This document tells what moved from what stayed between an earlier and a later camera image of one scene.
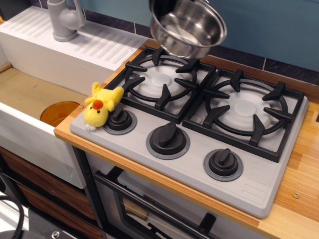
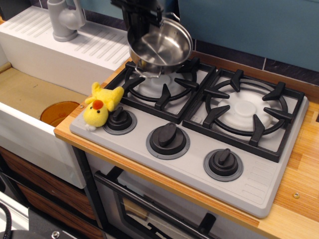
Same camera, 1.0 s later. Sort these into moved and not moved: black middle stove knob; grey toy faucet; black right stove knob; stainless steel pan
Moved: stainless steel pan
Not moved: black middle stove knob; black right stove knob; grey toy faucet
